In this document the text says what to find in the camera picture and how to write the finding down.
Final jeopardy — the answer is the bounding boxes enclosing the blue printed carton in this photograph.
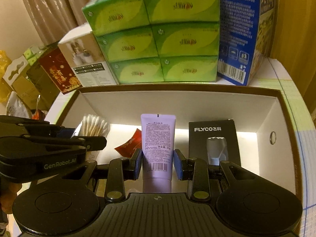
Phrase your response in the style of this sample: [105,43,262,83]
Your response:
[217,0,277,87]

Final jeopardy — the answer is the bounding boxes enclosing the white box with figure print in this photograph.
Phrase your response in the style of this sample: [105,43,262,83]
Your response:
[58,25,118,87]

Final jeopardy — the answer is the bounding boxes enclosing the beige curtain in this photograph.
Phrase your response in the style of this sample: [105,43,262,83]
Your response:
[15,0,139,48]

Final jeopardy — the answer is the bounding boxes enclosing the cardboard boxes with hang tabs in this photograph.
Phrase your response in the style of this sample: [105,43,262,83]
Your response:
[2,54,41,102]

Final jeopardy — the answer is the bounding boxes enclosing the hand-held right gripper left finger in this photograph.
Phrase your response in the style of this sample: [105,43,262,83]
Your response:
[65,149,143,203]

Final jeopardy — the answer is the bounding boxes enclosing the orange handled tool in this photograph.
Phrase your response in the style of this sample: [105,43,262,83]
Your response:
[32,95,48,121]

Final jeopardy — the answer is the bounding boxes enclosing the yellow plastic bag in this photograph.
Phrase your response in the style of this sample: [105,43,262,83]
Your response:
[0,51,13,103]

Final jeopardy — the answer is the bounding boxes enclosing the bag of cotton swabs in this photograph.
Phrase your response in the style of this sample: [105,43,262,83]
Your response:
[71,114,110,163]

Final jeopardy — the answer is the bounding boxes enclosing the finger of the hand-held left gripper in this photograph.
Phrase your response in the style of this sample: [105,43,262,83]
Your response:
[23,134,107,154]
[0,115,77,139]

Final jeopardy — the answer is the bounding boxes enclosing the small green boxes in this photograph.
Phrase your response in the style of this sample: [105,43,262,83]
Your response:
[23,45,43,65]

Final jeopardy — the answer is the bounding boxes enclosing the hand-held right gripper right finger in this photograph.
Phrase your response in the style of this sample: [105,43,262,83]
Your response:
[173,149,257,201]

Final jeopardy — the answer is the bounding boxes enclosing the purple cream tube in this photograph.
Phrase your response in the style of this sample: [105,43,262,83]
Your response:
[141,114,177,193]

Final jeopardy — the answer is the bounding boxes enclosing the red box with gold print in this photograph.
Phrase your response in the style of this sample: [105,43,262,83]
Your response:
[39,48,82,95]

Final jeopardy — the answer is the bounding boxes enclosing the red snack packet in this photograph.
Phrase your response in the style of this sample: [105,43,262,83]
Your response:
[114,128,143,158]

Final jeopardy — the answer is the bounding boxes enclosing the black shaver box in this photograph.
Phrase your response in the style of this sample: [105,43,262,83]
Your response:
[187,118,242,195]

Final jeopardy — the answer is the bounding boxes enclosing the stack of green tissue packs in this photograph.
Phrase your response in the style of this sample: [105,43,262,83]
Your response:
[81,0,221,85]

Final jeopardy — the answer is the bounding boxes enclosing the brown cardboard box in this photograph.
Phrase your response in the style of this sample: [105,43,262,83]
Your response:
[46,84,307,203]

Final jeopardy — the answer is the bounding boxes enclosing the clear crumpled plastic bag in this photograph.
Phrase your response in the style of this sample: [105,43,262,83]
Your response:
[6,91,33,119]

